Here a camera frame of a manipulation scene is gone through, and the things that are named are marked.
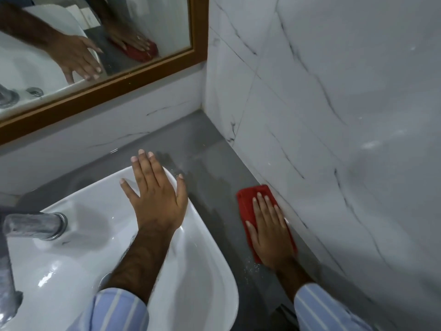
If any chrome basin drain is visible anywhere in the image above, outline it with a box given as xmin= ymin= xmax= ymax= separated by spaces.
xmin=98 ymin=272 xmax=114 ymax=291

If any person's left hand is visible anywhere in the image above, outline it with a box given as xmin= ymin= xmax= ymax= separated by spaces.
xmin=119 ymin=149 xmax=189 ymax=235

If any wooden framed wall mirror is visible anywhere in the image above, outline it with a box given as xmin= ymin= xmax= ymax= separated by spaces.
xmin=0 ymin=0 xmax=209 ymax=146

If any person's right hand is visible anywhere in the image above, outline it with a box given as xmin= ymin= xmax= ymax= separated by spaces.
xmin=245 ymin=192 xmax=299 ymax=270

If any person's right forearm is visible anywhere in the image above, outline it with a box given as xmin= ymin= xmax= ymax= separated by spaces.
xmin=275 ymin=256 xmax=377 ymax=331

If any red cleaning cloth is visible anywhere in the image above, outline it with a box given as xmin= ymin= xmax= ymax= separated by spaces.
xmin=236 ymin=185 xmax=299 ymax=264

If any person's left forearm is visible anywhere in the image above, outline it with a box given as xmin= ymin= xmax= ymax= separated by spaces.
xmin=67 ymin=228 xmax=178 ymax=331

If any white ceramic wash basin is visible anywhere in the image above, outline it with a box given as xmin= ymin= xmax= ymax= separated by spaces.
xmin=6 ymin=165 xmax=239 ymax=331

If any chrome basin faucet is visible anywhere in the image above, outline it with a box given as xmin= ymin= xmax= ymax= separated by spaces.
xmin=0 ymin=212 xmax=68 ymax=319

